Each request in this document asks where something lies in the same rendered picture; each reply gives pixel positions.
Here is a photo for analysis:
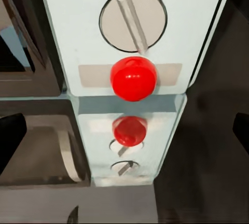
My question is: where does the microwave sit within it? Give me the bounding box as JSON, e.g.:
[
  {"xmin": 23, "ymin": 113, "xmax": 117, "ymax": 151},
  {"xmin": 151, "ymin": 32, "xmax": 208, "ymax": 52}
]
[{"xmin": 0, "ymin": 0, "xmax": 226, "ymax": 102}]

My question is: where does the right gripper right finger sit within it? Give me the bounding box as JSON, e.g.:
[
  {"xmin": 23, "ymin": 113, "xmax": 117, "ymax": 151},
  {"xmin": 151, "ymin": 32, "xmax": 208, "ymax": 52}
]
[{"xmin": 233, "ymin": 112, "xmax": 249, "ymax": 154}]

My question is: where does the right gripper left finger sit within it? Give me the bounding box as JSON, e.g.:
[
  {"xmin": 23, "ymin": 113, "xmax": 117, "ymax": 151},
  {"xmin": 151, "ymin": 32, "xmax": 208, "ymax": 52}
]
[{"xmin": 0, "ymin": 113, "xmax": 27, "ymax": 175}]

